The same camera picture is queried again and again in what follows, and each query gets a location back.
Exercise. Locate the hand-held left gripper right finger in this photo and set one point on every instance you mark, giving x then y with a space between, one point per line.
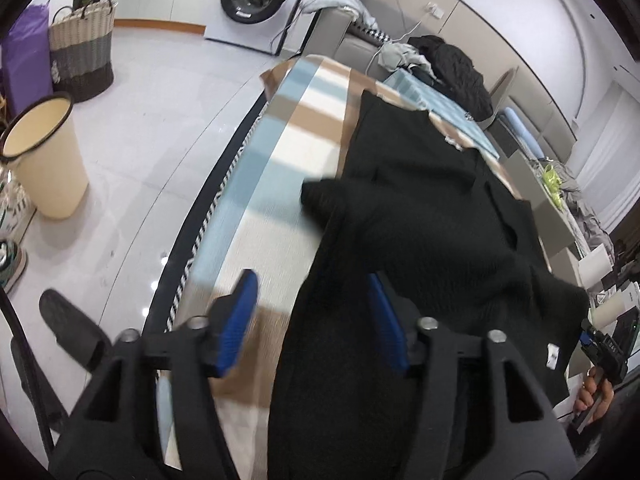
385 325

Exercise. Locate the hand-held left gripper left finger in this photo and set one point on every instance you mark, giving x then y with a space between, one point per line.
240 320

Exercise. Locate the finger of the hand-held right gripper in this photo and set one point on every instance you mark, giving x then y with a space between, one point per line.
587 337

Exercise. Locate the black knit garment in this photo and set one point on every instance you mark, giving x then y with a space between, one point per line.
425 240

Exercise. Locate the grey clothes pile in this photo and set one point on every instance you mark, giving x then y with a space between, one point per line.
585 210

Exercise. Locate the person's right hand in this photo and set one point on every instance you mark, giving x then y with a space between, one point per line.
595 395

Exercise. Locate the beige cardboard box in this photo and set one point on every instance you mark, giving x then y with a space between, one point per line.
550 230

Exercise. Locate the yellow green item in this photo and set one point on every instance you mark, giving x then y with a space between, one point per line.
551 180

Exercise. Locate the black slipper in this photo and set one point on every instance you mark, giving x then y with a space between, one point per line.
35 385
70 325

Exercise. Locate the plaid blanket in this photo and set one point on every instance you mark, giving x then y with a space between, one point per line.
300 125

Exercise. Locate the light blue cushion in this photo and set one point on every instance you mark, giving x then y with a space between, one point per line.
522 130

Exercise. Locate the teal checked cloth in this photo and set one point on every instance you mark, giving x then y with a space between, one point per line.
450 115

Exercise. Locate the sneaker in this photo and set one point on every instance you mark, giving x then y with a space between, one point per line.
11 265

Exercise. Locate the cream trash bin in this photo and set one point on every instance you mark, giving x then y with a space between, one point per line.
50 170

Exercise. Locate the white green patterned bag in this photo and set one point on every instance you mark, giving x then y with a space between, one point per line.
15 205

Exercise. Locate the black jacket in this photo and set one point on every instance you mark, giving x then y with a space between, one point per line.
457 75

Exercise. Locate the beige chair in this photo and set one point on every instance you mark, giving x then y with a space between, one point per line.
505 85

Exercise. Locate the grey clothing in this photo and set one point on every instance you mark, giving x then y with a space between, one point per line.
400 55

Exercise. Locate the grey sofa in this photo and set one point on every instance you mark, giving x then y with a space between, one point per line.
350 45

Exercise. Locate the white washing machine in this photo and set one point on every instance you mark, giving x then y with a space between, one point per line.
260 25

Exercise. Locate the woven laundry basket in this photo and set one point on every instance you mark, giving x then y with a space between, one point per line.
82 50

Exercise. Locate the white grey cloth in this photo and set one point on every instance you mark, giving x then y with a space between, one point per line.
345 5

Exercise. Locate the purple bag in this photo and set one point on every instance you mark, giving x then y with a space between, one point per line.
25 60

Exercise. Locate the white wall socket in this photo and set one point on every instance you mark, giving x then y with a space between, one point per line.
435 10

